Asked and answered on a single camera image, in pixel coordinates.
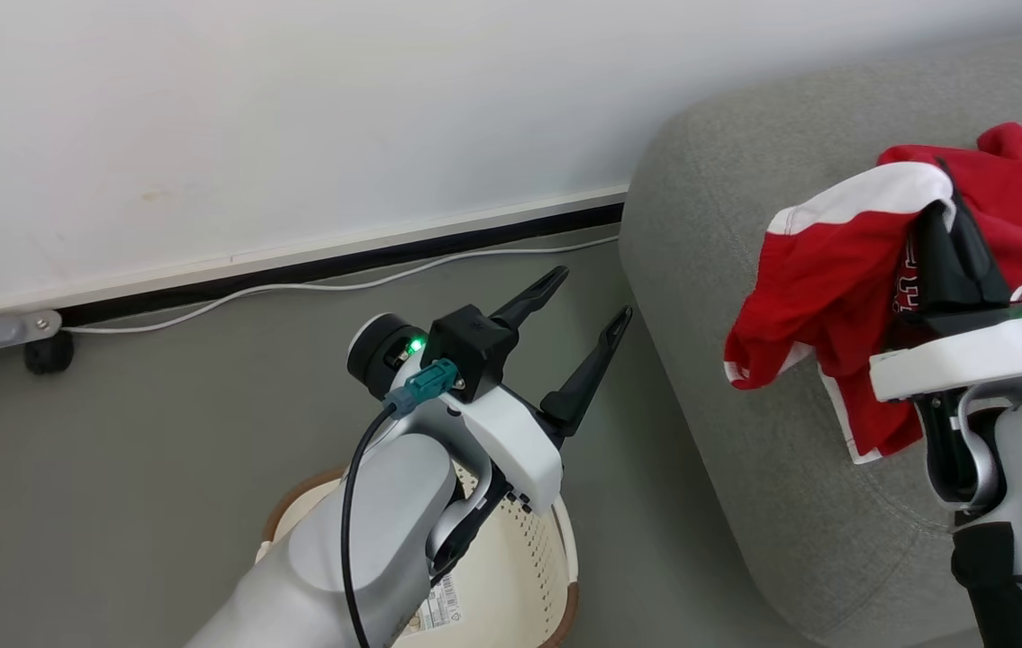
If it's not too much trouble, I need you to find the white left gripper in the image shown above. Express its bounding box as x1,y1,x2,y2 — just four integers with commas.
347,265,635,515

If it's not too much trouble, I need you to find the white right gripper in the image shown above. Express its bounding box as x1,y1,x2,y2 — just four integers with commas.
869,160,1022,402

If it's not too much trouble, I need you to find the red garment with white stripes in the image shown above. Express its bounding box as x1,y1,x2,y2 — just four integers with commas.
723,121,1022,465

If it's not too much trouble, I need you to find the beige plastic laundry basket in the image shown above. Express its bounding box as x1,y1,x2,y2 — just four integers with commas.
259,465,581,648

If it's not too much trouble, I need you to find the grey fabric sofa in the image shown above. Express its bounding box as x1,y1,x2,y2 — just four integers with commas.
618,22,1022,648

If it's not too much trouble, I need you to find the black and white baseboard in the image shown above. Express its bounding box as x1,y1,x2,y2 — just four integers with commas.
0,184,630,328

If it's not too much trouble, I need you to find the white barcode label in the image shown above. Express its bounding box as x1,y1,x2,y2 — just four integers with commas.
415,574,468,633

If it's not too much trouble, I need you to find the black caster wheel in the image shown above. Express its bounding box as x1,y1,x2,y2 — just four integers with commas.
23,329,77,376

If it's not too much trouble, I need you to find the black cable with teal plug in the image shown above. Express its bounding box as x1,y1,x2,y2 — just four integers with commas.
339,357,461,648

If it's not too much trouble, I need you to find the white floor cable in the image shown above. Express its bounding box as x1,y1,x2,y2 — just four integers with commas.
60,235,622,337

